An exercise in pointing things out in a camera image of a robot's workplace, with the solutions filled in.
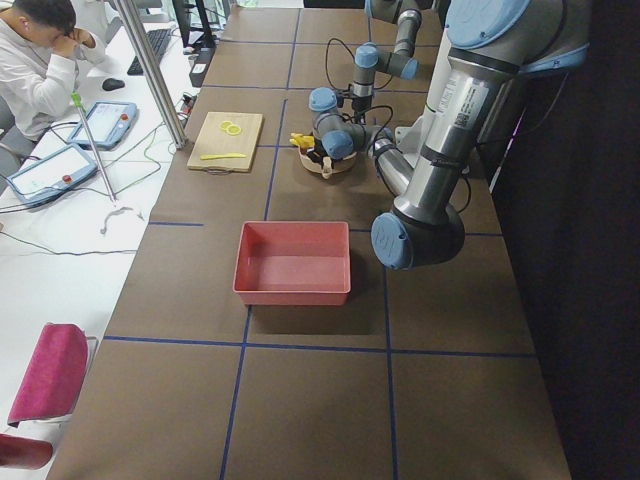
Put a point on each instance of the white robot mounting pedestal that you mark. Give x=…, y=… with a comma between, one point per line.
x=410, y=139

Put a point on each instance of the white side table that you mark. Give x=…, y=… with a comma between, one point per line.
x=66, y=262

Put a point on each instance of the black keyboard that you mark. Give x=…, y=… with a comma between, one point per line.
x=158, y=41

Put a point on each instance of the wooden cutting board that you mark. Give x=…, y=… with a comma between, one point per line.
x=213, y=140

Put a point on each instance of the teach pendant near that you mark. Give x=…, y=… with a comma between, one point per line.
x=48, y=179

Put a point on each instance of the seated person white hoodie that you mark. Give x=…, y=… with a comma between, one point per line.
x=41, y=47

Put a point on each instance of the yellow toy corn cob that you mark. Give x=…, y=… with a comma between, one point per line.
x=302, y=141

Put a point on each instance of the teach pendant far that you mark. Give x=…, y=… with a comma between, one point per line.
x=110, y=122

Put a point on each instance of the black computer mouse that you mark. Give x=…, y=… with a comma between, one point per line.
x=111, y=84

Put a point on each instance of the thin metal rod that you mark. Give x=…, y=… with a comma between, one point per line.
x=76, y=99

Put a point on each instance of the teach pendant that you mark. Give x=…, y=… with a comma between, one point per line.
x=48, y=179
x=110, y=122

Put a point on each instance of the silver metal pole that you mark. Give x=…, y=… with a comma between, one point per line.
x=135, y=30

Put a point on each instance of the beige plastic dustpan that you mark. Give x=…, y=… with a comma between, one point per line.
x=325, y=166

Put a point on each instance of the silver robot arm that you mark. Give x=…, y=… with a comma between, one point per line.
x=484, y=45
x=370, y=59

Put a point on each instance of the yellow plastic toy knife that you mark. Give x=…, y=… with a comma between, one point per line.
x=232, y=155

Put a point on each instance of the red cloth on table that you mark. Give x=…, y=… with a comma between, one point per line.
x=54, y=376

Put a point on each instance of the pink plastic bin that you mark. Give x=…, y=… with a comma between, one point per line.
x=293, y=263

